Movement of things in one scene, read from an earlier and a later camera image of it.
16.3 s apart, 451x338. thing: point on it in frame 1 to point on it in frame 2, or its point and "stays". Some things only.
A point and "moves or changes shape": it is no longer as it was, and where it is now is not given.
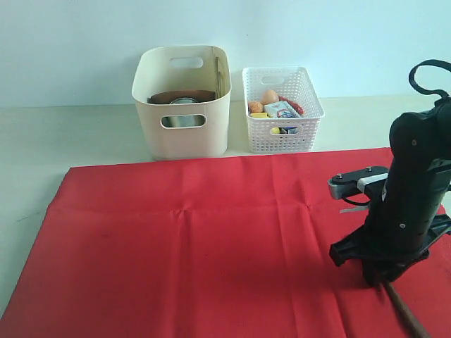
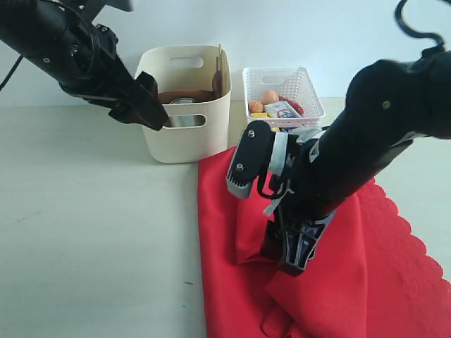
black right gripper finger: x=394 y=272 to x=300 y=239
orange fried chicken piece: x=255 y=107 stays
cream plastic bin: x=189 y=129 stays
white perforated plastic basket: x=296 y=134 stays
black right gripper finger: x=373 y=274 to x=271 y=247
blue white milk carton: x=281 y=110 stays
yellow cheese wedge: x=259 y=115 stays
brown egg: x=268 y=96 stays
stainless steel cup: x=182 y=121 stays
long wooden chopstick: x=217 y=58 to x=224 y=73
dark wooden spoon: x=415 y=326 to x=217 y=81
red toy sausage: x=299 y=108 stays
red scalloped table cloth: x=232 y=249 moves or changes shape
